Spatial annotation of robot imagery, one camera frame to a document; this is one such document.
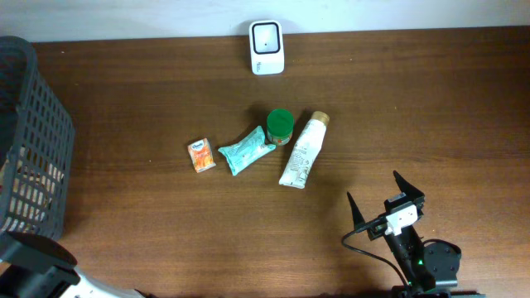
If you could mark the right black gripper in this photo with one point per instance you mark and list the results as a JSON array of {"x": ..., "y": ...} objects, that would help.
[{"x": 415, "y": 194}]

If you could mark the white tube gold cap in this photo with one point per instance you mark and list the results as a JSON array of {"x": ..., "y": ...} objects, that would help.
[{"x": 305, "y": 151}]

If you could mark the green lid jar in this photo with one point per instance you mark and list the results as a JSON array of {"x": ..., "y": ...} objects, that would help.
[{"x": 280, "y": 125}]

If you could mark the teal wipes packet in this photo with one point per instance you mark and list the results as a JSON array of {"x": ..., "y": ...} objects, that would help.
[{"x": 251, "y": 148}]

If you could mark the orange tissue packet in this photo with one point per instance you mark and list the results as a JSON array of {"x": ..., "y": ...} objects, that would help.
[{"x": 201, "y": 155}]

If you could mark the glutinous rice bag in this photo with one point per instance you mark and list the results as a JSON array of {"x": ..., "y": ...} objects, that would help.
[{"x": 33, "y": 191}]

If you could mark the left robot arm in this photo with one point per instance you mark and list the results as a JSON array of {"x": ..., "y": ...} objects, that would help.
[{"x": 40, "y": 267}]

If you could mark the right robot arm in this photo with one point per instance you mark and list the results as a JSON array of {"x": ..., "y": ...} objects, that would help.
[{"x": 426, "y": 268}]

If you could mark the white barcode scanner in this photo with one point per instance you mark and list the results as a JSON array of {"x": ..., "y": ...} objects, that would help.
[{"x": 267, "y": 52}]

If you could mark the grey plastic mesh basket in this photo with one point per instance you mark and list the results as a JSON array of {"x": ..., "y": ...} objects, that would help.
[{"x": 31, "y": 114}]

